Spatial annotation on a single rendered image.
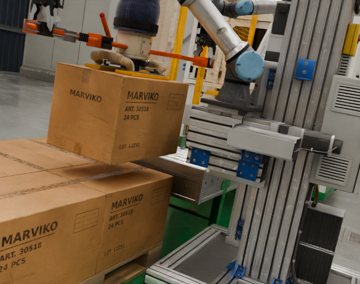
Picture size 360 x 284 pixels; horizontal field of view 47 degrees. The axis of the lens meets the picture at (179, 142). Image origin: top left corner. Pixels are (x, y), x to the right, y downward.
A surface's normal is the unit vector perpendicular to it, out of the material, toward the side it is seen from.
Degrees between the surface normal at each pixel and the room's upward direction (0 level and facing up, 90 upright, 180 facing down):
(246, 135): 90
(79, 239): 90
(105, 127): 90
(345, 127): 90
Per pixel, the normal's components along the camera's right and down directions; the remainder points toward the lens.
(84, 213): 0.86, 0.23
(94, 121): -0.49, 0.07
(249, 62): 0.15, 0.28
